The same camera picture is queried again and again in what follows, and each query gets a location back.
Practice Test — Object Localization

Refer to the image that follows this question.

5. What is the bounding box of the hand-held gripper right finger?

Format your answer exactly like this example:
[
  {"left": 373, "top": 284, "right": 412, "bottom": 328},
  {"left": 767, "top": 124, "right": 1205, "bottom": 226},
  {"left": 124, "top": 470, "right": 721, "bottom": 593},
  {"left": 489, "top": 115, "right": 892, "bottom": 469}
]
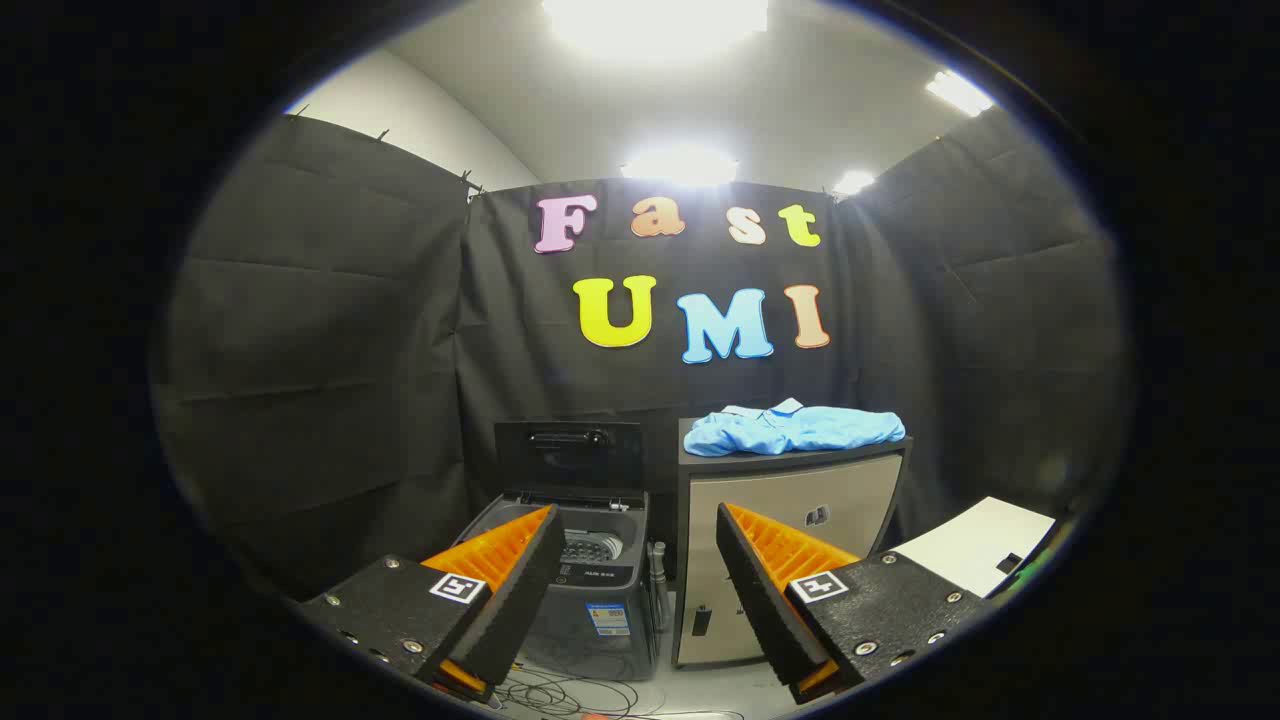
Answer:
[{"left": 715, "top": 502, "right": 991, "bottom": 706}]

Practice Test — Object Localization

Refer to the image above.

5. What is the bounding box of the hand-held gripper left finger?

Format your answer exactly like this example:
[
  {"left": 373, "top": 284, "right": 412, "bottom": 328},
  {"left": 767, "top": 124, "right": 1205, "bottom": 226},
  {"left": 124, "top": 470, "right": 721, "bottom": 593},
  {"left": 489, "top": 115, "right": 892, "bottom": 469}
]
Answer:
[{"left": 300, "top": 503, "right": 568, "bottom": 704}]

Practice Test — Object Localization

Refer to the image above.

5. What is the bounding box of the grey washing machine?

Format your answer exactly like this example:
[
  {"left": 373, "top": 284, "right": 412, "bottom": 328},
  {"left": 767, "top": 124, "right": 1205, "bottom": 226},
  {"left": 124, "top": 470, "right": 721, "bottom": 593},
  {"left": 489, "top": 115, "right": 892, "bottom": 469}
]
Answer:
[{"left": 455, "top": 488, "right": 663, "bottom": 683}]

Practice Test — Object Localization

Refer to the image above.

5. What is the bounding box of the dark washing machine lid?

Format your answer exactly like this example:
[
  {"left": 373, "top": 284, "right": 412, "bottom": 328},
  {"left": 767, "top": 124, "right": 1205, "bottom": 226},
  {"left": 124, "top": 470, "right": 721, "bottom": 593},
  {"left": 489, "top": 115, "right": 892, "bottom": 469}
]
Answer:
[{"left": 494, "top": 420, "right": 647, "bottom": 493}]

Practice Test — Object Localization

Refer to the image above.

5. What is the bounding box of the light blue polo shirt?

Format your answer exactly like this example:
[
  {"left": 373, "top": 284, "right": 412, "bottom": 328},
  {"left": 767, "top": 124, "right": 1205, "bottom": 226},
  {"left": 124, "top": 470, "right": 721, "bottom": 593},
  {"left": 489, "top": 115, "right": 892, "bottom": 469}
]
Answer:
[{"left": 683, "top": 398, "right": 907, "bottom": 458}]

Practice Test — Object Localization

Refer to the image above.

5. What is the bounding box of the beige cabinet with black top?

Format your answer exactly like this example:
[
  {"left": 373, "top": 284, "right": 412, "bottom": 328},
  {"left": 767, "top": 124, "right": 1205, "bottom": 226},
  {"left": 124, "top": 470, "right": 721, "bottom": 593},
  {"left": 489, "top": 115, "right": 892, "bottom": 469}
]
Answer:
[{"left": 672, "top": 418, "right": 913, "bottom": 669}]

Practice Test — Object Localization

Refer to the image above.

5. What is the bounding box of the white flat board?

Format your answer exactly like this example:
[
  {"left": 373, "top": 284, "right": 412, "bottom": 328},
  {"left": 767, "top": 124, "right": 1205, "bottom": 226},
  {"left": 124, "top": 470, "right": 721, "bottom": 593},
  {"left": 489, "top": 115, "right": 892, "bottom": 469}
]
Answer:
[{"left": 890, "top": 496, "right": 1057, "bottom": 599}]

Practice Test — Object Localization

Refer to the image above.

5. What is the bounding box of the tangle of thin floor cables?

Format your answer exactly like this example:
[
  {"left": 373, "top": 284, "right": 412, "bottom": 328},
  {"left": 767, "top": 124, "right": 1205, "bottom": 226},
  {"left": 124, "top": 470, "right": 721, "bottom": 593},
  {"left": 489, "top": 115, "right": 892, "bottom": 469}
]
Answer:
[{"left": 495, "top": 660, "right": 746, "bottom": 720}]

